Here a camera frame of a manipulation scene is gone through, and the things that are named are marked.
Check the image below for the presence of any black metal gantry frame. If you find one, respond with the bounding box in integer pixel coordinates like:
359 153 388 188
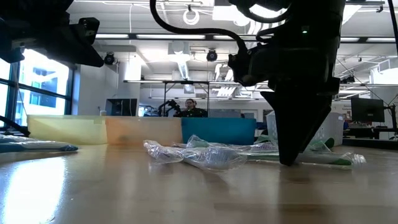
162 80 210 118

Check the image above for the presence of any dark desk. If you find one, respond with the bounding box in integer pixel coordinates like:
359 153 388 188
343 126 398 139

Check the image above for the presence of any pile of bagged toothbrushes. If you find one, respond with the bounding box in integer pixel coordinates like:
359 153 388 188
142 139 248 172

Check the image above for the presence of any white coiled cable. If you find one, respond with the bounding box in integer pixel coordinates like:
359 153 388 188
182 8 201 26

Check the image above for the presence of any long ceiling light strip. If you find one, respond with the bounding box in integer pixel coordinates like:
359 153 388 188
95 32 398 44

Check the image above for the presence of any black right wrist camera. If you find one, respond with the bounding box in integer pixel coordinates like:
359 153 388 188
228 52 261 87

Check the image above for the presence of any green toothbrush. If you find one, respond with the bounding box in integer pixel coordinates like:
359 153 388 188
172 134 280 156
248 151 367 166

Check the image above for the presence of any black hanging cable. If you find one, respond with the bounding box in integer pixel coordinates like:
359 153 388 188
387 0 398 55

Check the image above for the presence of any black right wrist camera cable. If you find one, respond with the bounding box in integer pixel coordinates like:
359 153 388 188
149 0 249 55

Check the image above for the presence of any black flat screen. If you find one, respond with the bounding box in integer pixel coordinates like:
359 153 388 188
104 98 138 117

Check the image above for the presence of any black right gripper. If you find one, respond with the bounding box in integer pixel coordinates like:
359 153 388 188
248 34 342 165

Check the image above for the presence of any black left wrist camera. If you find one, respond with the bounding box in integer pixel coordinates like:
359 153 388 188
78 17 101 45

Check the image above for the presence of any black aluminium table frame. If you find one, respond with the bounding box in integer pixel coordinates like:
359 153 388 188
0 114 31 138

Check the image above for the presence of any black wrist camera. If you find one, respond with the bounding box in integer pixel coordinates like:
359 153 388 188
78 17 101 45
228 52 261 87

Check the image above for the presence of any black computer monitor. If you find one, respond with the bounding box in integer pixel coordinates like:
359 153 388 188
351 97 386 123

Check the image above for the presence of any white perforated plastic basket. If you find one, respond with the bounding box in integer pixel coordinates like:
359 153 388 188
266 111 345 147

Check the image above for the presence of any person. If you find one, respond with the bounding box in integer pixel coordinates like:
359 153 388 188
182 98 208 118

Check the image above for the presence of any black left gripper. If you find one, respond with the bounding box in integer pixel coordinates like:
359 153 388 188
0 15 105 68

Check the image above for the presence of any large window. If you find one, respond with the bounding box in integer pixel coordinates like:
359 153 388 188
0 48 76 125

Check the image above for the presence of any orange plastic bin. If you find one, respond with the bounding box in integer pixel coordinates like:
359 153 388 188
104 116 183 146

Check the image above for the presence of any teal plastic bin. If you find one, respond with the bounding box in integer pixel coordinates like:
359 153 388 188
181 117 257 146

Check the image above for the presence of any yellow plastic bin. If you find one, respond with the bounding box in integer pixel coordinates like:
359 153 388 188
26 114 108 146

